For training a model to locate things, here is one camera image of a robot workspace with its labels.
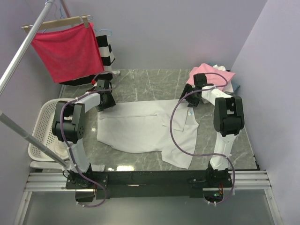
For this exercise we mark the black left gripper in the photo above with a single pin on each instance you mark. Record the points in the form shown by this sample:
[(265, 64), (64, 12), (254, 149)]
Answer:
[(110, 103)]

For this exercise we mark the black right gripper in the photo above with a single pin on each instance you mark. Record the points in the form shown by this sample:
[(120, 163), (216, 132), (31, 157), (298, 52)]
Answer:
[(192, 103)]

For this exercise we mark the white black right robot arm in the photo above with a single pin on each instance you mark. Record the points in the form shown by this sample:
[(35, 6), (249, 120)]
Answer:
[(228, 118)]

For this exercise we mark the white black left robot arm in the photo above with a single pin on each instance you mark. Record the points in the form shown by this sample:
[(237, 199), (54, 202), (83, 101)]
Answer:
[(81, 169)]

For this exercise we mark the folded pink t shirt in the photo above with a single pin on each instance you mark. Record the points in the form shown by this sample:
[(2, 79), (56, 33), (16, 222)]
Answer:
[(194, 71)]

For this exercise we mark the black white checkered cloth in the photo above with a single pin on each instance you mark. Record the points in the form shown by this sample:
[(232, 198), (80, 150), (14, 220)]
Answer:
[(107, 58)]

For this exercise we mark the red hanging towel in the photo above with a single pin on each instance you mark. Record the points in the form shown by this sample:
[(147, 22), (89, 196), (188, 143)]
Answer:
[(69, 54)]

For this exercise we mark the cream clothes in basket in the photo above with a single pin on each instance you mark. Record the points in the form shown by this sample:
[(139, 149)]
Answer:
[(59, 147)]

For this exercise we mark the wooden clip hanger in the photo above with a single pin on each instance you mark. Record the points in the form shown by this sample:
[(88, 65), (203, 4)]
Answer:
[(65, 22)]

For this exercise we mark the black base beam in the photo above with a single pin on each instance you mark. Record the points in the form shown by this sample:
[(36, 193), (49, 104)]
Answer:
[(151, 183)]

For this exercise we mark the metal clothes rack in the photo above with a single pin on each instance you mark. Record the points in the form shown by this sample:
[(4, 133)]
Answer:
[(28, 88)]

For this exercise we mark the aluminium rail frame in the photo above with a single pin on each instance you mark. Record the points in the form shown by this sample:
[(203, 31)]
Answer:
[(56, 182)]

